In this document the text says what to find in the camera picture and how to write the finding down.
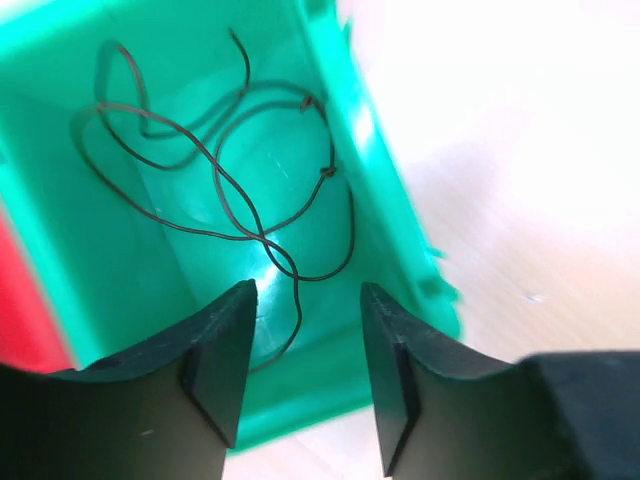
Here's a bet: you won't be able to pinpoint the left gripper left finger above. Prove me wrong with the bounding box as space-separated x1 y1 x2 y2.
1 280 257 479

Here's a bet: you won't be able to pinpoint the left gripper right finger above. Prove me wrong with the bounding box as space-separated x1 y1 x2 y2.
360 283 639 479

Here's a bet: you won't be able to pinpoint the right green bin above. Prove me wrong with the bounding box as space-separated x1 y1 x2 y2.
1 1 460 450

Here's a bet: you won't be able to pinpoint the red bin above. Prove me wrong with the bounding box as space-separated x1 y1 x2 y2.
1 207 75 374

